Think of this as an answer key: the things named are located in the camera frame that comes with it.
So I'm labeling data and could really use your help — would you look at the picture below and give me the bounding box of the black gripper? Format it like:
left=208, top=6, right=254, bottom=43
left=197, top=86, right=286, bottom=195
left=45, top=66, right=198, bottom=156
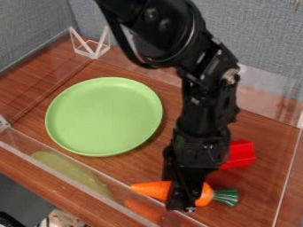
left=161, top=128, right=230, bottom=212

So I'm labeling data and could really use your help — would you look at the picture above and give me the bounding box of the orange toy carrot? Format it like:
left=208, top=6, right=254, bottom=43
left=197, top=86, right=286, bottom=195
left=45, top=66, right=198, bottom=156
left=130, top=181, right=238, bottom=207

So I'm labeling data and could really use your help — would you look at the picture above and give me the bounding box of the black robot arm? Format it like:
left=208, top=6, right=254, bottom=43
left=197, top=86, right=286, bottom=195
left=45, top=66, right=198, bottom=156
left=94, top=0, right=240, bottom=212

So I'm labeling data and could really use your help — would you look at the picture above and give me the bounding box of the green plastic plate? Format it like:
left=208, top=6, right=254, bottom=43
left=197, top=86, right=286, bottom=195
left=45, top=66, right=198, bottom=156
left=45, top=77, right=162, bottom=157

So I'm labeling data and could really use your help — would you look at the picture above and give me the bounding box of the red toy pepper block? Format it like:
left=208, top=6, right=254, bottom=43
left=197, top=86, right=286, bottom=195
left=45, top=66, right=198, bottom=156
left=220, top=140, right=256, bottom=169

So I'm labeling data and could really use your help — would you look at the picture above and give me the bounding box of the clear acrylic enclosure wall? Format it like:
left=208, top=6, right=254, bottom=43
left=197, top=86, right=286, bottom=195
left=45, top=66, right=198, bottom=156
left=0, top=31, right=303, bottom=227

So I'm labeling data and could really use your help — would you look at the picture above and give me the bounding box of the clear acrylic corner bracket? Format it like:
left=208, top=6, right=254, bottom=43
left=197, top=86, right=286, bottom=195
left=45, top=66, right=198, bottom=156
left=68, top=26, right=110, bottom=59

